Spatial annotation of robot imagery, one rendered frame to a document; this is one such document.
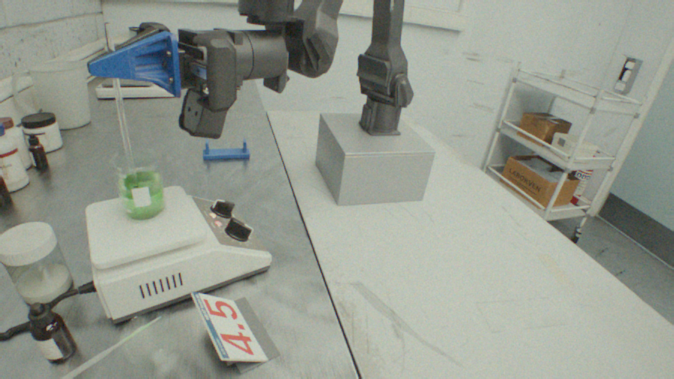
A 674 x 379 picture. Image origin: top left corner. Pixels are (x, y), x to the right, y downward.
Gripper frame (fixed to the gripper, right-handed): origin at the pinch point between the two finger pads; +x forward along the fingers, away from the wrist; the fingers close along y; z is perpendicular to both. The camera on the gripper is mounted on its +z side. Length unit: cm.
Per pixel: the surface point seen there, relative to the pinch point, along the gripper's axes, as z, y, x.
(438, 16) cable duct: -7, 66, -175
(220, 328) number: 22.6, -14.6, -0.1
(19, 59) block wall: 11, 85, 8
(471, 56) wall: 13, 54, -206
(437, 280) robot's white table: 26.0, -24.3, -27.6
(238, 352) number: 23.1, -17.7, -0.1
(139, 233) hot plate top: 17.0, -2.6, 2.5
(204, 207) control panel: 19.9, 2.0, -7.4
